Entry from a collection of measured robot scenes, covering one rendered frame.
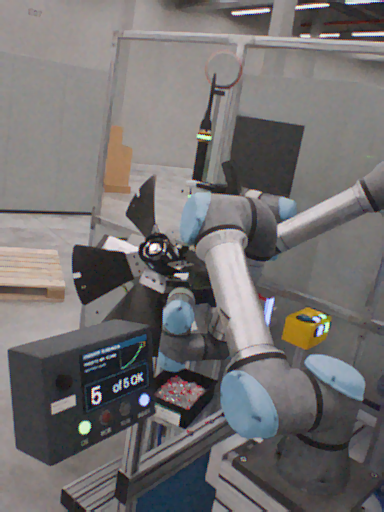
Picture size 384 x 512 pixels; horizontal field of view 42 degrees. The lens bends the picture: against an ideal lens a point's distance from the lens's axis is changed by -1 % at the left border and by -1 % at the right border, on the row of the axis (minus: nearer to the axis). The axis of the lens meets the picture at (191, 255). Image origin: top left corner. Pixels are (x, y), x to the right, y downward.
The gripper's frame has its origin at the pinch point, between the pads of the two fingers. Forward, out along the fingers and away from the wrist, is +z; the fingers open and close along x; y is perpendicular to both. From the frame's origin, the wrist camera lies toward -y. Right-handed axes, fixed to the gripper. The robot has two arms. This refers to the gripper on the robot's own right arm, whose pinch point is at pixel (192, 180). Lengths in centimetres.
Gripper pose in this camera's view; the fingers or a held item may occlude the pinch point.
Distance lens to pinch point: 165.3
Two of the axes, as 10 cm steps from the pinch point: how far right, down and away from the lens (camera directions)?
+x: 4.9, -1.6, 8.6
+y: -1.7, 9.5, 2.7
